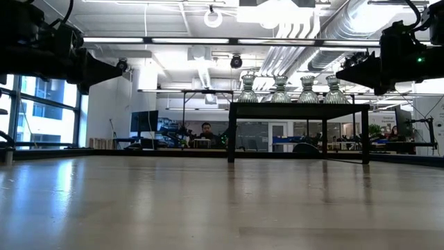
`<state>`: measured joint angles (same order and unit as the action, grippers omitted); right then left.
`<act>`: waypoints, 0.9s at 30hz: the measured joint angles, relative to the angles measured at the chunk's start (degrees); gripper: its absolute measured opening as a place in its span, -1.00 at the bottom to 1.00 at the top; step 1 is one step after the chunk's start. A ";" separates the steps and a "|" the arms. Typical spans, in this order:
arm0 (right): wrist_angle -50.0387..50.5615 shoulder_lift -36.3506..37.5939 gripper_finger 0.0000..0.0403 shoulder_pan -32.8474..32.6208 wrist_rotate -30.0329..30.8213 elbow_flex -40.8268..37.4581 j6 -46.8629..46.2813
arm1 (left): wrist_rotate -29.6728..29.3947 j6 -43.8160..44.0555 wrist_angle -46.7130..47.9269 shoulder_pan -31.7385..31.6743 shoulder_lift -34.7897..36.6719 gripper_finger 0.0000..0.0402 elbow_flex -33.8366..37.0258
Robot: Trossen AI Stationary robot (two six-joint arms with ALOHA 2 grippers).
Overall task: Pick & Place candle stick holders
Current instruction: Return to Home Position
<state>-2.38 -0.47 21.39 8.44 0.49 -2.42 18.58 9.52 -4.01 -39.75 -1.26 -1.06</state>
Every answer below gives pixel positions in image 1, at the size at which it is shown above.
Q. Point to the clear glass candlestick holder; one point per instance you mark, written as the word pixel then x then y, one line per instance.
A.
pixel 248 96
pixel 307 97
pixel 333 98
pixel 280 96

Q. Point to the black metal stand frame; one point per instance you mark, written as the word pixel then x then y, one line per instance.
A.
pixel 184 111

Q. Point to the black perforated metal shelf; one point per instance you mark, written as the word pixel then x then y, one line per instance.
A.
pixel 295 110

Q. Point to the black monitor on arm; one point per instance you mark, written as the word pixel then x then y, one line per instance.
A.
pixel 402 121

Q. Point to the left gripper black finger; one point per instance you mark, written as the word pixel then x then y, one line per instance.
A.
pixel 100 66
pixel 104 81

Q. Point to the white ventilation duct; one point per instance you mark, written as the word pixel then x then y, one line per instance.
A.
pixel 204 74

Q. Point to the blue storage bins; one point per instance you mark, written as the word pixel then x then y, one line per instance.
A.
pixel 282 140

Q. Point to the short grey post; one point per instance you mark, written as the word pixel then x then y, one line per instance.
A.
pixel 9 157

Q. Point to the window with dark frame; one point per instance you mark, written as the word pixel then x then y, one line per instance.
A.
pixel 48 114

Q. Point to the black ceiling spotlight cluster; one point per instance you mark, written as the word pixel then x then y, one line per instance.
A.
pixel 350 60

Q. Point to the black computer monitor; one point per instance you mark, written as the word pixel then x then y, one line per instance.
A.
pixel 144 121

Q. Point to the green office plant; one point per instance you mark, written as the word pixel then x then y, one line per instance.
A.
pixel 374 130

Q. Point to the dark office chair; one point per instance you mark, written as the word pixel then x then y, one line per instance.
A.
pixel 305 148

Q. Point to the glass office door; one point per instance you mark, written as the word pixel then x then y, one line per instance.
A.
pixel 277 139

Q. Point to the white ceiling pipes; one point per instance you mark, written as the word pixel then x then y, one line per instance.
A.
pixel 277 59

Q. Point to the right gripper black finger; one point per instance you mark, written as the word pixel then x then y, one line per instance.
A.
pixel 371 85
pixel 367 67

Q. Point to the long ceiling light strip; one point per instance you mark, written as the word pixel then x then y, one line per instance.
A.
pixel 190 40
pixel 159 91

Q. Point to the black aluminium table frame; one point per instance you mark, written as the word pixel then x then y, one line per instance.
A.
pixel 173 153

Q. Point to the person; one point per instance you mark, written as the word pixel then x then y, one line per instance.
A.
pixel 207 130
pixel 394 131

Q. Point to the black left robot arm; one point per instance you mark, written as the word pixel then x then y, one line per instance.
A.
pixel 17 52

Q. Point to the row of wooden blocks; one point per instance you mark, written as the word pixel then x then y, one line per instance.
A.
pixel 100 143

